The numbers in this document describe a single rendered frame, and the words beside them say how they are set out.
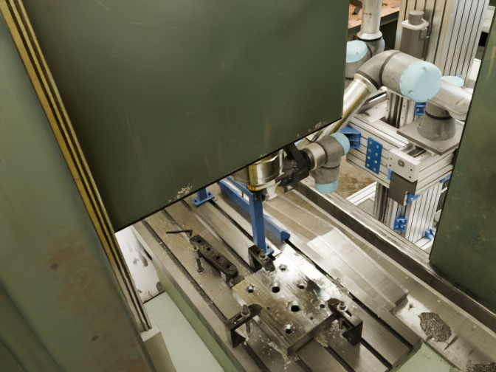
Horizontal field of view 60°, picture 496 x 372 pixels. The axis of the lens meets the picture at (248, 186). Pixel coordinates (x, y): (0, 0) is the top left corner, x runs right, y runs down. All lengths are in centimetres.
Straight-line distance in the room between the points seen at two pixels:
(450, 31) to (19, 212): 176
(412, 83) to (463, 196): 44
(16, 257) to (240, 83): 51
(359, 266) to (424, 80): 86
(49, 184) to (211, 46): 41
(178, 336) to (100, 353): 118
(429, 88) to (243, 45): 74
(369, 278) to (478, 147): 72
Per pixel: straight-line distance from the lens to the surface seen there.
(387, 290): 188
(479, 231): 164
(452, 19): 197
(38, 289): 58
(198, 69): 79
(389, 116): 218
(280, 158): 110
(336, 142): 132
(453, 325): 190
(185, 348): 184
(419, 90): 141
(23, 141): 48
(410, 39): 197
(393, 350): 149
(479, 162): 151
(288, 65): 92
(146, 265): 206
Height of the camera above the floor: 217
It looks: 39 degrees down
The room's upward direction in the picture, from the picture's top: 6 degrees counter-clockwise
